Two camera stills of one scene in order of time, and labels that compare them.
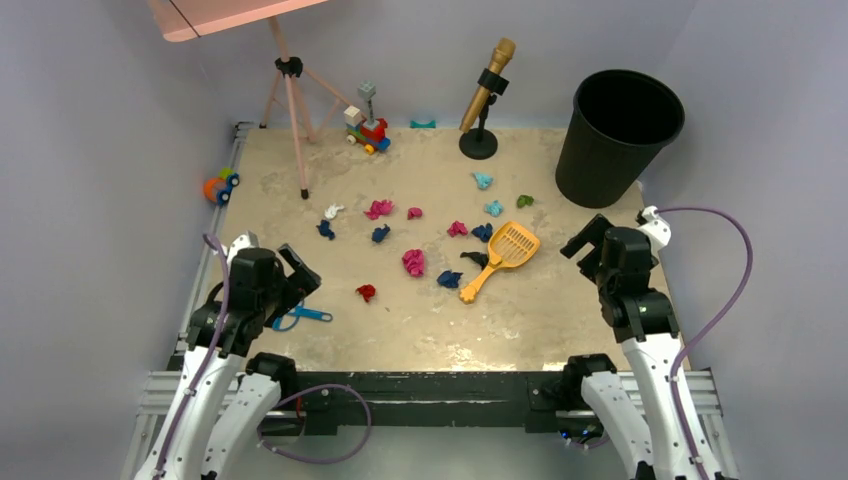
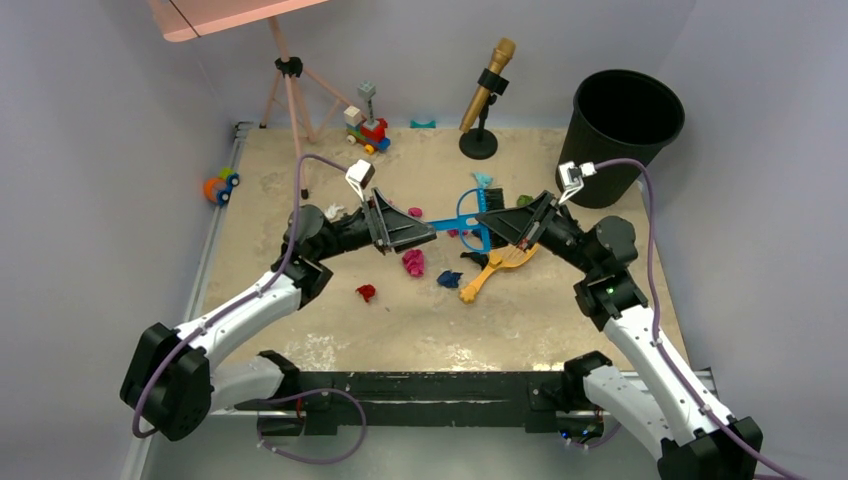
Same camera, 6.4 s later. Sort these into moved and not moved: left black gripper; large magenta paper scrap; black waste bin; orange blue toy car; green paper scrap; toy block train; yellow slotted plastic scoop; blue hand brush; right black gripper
Moved: blue hand brush; left black gripper; right black gripper
Not moved: large magenta paper scrap; green paper scrap; orange blue toy car; black waste bin; yellow slotted plastic scoop; toy block train
